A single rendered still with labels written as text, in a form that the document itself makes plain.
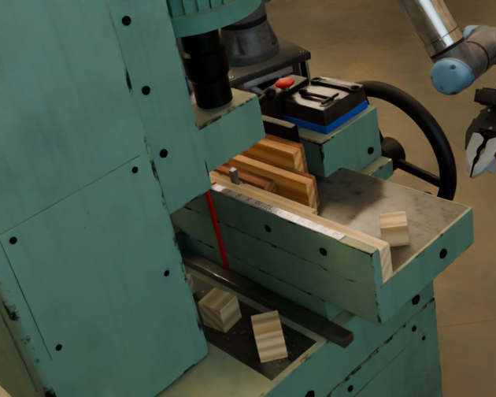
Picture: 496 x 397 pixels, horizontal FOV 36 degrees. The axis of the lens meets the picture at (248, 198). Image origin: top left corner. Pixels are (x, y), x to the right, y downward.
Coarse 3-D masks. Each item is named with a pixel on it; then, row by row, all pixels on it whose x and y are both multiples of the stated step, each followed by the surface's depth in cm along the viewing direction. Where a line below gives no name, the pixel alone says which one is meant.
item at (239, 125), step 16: (240, 96) 107; (256, 96) 106; (208, 112) 104; (224, 112) 103; (240, 112) 105; (256, 112) 107; (208, 128) 102; (224, 128) 104; (240, 128) 106; (256, 128) 108; (208, 144) 103; (224, 144) 105; (240, 144) 107; (208, 160) 103; (224, 160) 105
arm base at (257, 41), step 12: (240, 24) 181; (252, 24) 181; (264, 24) 183; (228, 36) 183; (240, 36) 182; (252, 36) 182; (264, 36) 183; (228, 48) 184; (240, 48) 184; (252, 48) 183; (264, 48) 183; (276, 48) 186; (228, 60) 185; (240, 60) 184; (252, 60) 183; (264, 60) 184
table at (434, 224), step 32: (384, 160) 124; (320, 192) 114; (352, 192) 112; (384, 192) 110; (416, 192) 109; (192, 224) 119; (224, 224) 112; (352, 224) 105; (416, 224) 102; (448, 224) 101; (256, 256) 109; (288, 256) 103; (416, 256) 97; (448, 256) 102; (320, 288) 101; (352, 288) 96; (384, 288) 94; (416, 288) 99; (384, 320) 96
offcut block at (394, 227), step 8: (384, 216) 100; (392, 216) 100; (400, 216) 99; (384, 224) 98; (392, 224) 98; (400, 224) 98; (384, 232) 98; (392, 232) 98; (400, 232) 98; (408, 232) 98; (384, 240) 99; (392, 240) 99; (400, 240) 99; (408, 240) 99
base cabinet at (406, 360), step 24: (432, 312) 119; (408, 336) 116; (432, 336) 121; (384, 360) 113; (408, 360) 117; (432, 360) 123; (360, 384) 110; (384, 384) 114; (408, 384) 119; (432, 384) 125
